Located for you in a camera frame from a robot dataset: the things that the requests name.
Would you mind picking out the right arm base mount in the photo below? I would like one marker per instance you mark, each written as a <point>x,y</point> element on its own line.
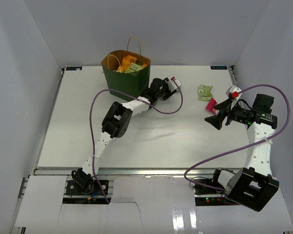
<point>206,196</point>

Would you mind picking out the blue label corner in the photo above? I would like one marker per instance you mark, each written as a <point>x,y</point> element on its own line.
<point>218,67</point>
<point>74,68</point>

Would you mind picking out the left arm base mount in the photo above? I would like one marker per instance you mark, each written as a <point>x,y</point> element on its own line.
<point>85,189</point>

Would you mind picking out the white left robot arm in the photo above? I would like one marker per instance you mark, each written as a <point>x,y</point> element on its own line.
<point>116,123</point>

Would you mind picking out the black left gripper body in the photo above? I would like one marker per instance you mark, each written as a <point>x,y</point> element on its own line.
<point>165,92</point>

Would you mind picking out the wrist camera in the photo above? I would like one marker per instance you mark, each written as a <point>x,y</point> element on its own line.
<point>234,95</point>
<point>174,84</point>

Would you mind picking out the blue label right corner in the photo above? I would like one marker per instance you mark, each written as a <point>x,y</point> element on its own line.
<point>218,67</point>

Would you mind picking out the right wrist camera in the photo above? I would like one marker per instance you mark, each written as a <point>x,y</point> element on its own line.
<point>234,95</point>

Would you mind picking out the green paper bag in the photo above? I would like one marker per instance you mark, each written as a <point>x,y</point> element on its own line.
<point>125,85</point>

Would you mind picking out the pink candy packet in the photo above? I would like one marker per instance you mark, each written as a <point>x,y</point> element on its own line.
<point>210,106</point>

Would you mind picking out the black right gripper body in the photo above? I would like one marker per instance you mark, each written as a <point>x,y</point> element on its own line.
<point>238,114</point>

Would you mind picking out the orange candy bag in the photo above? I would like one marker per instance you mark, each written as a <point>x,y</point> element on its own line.
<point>127,60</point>

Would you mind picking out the light green snack packet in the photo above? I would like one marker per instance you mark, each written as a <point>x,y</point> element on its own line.
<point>133,67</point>

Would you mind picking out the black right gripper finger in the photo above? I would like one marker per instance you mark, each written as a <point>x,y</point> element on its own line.
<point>223,105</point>
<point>216,120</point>

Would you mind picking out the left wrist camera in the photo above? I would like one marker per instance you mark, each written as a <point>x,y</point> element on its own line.
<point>174,84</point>

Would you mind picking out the blue label left corner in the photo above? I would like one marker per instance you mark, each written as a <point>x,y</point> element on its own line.
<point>74,68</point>

